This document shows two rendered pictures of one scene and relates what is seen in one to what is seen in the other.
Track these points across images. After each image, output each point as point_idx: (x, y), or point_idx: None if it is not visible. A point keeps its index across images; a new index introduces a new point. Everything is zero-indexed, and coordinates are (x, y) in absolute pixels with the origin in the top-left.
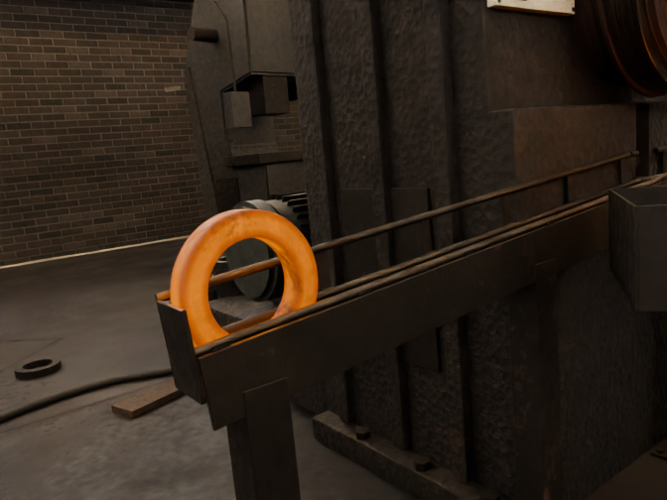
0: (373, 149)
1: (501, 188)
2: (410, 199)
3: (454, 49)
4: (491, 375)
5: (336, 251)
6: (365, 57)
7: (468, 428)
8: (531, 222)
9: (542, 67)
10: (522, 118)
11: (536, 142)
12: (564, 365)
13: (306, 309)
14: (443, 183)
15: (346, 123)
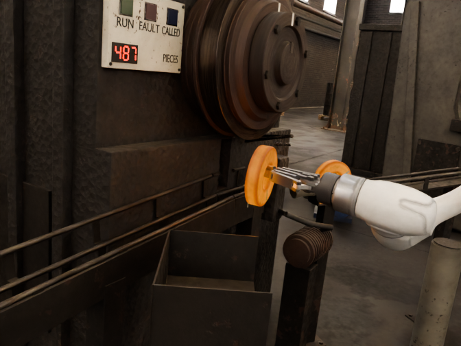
0: (9, 147)
1: (99, 209)
2: (36, 195)
3: (75, 89)
4: (84, 342)
5: None
6: (7, 70)
7: None
8: (116, 241)
9: (149, 111)
10: (120, 158)
11: (132, 175)
12: (142, 331)
13: None
14: (57, 193)
15: None
